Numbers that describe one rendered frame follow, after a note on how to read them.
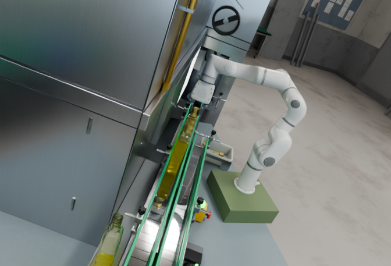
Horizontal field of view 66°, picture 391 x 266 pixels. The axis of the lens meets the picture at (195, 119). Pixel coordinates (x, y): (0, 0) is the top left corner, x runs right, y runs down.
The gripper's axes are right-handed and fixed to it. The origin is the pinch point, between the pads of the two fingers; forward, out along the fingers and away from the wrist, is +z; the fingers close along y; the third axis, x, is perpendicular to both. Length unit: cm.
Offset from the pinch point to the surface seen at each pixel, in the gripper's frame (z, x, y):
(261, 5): -75, 87, 17
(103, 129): 6, -59, -25
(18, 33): -13, -65, -54
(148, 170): 34.6, -10.3, -10.7
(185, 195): 36.5, -17.3, 10.1
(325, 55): -173, 887, 335
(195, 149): 25.8, 21.6, 8.8
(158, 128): 13.8, -7.9, -13.4
